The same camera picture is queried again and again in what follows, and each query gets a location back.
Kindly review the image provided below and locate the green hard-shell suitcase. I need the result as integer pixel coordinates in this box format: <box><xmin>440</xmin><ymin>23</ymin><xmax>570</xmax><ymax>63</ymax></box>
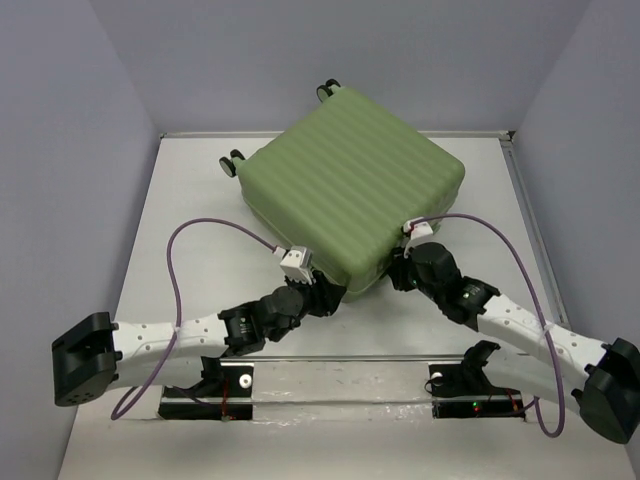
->
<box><xmin>219</xmin><ymin>79</ymin><xmax>465</xmax><ymax>301</ymax></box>

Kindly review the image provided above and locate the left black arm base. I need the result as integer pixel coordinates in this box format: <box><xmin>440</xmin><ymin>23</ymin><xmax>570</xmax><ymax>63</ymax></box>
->
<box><xmin>157</xmin><ymin>357</ymin><xmax>254</xmax><ymax>422</ymax></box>

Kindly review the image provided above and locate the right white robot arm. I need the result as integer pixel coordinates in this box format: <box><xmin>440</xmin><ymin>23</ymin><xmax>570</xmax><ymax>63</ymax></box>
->
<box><xmin>387</xmin><ymin>242</ymin><xmax>639</xmax><ymax>444</ymax></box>

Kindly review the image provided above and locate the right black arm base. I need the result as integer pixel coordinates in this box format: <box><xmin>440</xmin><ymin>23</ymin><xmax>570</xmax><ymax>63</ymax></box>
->
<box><xmin>424</xmin><ymin>340</ymin><xmax>530</xmax><ymax>419</ymax></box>

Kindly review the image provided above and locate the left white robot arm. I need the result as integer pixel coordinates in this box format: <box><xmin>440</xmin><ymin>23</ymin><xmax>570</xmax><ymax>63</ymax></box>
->
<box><xmin>51</xmin><ymin>271</ymin><xmax>346</xmax><ymax>407</ymax></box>

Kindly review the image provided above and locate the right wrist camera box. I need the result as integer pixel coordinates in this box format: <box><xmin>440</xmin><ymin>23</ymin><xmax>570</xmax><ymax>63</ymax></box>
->
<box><xmin>401</xmin><ymin>219</ymin><xmax>434</xmax><ymax>258</ymax></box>

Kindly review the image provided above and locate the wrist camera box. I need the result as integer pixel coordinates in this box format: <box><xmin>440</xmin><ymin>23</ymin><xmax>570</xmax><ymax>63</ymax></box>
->
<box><xmin>401</xmin><ymin>219</ymin><xmax>434</xmax><ymax>258</ymax></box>
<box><xmin>279</xmin><ymin>246</ymin><xmax>314</xmax><ymax>285</ymax></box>

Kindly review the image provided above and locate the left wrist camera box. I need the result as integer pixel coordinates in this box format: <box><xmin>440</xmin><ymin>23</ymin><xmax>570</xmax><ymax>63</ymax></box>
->
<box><xmin>279</xmin><ymin>246</ymin><xmax>314</xmax><ymax>285</ymax></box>

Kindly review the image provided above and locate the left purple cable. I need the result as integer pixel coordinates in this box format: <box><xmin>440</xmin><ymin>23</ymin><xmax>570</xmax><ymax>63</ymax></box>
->
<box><xmin>110</xmin><ymin>218</ymin><xmax>281</xmax><ymax>420</ymax></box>

